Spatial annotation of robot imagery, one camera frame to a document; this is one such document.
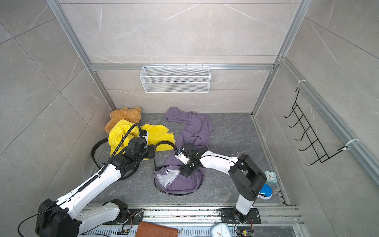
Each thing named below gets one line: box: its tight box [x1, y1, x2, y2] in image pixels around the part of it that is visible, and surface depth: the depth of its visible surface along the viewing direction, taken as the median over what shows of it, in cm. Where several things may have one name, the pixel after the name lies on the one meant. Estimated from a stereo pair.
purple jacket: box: [153, 107, 215, 195], surface depth 87 cm
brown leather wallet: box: [135, 221, 179, 237], surface depth 69 cm
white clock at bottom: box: [210, 222, 232, 237], surface depth 69 cm
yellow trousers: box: [108, 119, 176, 157], surface depth 94 cm
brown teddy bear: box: [104, 106, 143, 135], surface depth 109 cm
